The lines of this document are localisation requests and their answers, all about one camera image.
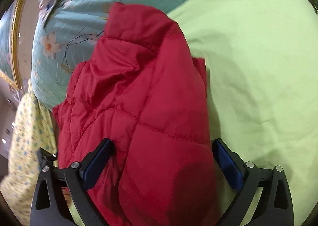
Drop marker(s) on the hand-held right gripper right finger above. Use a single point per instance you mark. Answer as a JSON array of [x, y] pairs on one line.
[[227, 164]]

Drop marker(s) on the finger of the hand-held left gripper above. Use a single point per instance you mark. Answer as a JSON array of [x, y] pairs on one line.
[[48, 157]]

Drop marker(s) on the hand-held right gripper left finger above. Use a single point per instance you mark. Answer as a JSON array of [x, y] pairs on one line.
[[97, 164]]

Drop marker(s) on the teal floral quilt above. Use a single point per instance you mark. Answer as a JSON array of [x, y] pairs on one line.
[[87, 17]]

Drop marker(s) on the yellow printed blanket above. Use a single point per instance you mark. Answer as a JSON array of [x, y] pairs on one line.
[[24, 141]]

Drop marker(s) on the light green bed sheet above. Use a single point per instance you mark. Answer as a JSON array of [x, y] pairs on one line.
[[260, 67]]

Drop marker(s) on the red quilted jacket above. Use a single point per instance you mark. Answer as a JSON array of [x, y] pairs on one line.
[[149, 97]]

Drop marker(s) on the gold picture frame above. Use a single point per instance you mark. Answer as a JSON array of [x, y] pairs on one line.
[[17, 42]]

